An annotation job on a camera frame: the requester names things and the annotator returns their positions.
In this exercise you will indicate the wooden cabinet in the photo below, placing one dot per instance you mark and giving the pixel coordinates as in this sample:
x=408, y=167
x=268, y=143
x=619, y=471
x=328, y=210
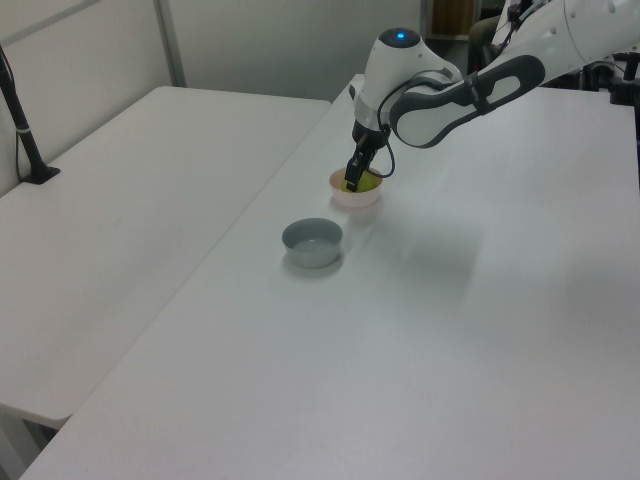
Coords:
x=450, y=17

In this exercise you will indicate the grey partition frame post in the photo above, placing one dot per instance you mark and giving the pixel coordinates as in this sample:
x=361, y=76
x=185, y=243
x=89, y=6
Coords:
x=172, y=42

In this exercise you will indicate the white side table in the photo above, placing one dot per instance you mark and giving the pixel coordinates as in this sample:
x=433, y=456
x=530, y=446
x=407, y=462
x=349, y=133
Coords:
x=125, y=210

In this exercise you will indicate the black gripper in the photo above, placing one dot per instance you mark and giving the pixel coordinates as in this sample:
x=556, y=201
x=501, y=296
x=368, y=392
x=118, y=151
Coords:
x=369, y=132

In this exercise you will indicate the grey bowl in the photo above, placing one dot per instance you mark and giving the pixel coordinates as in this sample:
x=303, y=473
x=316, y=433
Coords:
x=312, y=247

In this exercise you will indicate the black camera stand pole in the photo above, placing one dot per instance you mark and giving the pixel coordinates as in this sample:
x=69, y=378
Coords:
x=22, y=130

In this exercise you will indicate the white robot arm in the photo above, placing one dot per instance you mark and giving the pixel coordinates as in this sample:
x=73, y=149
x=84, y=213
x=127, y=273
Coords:
x=450, y=95

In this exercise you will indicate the green pear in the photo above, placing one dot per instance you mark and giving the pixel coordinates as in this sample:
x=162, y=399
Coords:
x=370, y=183

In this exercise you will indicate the pink bowl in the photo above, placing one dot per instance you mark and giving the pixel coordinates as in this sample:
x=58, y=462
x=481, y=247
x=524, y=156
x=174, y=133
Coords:
x=357, y=200

